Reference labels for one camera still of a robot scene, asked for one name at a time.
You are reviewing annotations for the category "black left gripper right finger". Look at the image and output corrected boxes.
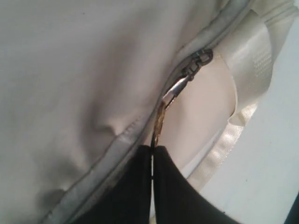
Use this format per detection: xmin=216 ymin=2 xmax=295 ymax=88
xmin=152 ymin=145 xmax=226 ymax=224

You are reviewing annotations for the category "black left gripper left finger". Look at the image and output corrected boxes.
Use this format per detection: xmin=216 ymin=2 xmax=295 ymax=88
xmin=74 ymin=145 xmax=151 ymax=224

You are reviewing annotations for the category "cream fabric duffel bag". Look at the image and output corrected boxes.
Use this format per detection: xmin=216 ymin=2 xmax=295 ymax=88
xmin=0 ymin=0 xmax=299 ymax=224

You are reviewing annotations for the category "metal zipper pull ring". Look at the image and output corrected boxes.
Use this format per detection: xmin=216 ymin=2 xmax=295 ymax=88
xmin=150 ymin=50 xmax=214 ymax=150

